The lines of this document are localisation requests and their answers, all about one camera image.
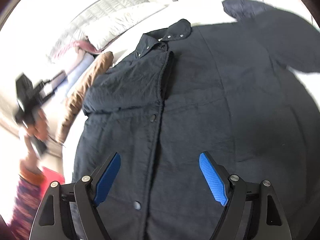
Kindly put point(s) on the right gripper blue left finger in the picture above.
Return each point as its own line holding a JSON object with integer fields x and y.
{"x": 104, "y": 178}

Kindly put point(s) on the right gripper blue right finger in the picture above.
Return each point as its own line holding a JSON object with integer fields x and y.
{"x": 216, "y": 180}

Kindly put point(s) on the large black coat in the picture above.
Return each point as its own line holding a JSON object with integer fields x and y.
{"x": 228, "y": 89}

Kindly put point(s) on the left forearm patterned sleeve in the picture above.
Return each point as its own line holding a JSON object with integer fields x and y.
{"x": 28, "y": 197}

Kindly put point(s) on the left hand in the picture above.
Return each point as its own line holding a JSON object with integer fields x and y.
{"x": 39, "y": 129}

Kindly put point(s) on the brown pillow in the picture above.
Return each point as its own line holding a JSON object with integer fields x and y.
{"x": 75, "y": 98}

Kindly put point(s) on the lilac folded blanket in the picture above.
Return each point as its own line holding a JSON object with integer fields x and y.
{"x": 78, "y": 71}

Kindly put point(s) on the white checked bedspread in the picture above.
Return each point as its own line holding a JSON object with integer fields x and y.
{"x": 68, "y": 149}

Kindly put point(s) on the red chair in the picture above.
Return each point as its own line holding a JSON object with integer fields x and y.
{"x": 49, "y": 177}

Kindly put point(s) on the pink striped pillow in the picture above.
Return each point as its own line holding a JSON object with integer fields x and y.
{"x": 84, "y": 45}

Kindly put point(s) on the grey padded headboard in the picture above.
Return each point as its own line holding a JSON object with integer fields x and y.
{"x": 74, "y": 30}

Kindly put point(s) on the white pillow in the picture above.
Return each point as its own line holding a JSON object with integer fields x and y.
{"x": 105, "y": 28}

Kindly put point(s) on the grey bed sheet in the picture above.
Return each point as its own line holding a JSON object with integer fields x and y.
{"x": 203, "y": 13}

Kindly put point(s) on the dark quilted jacket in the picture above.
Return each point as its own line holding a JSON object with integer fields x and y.
{"x": 241, "y": 9}

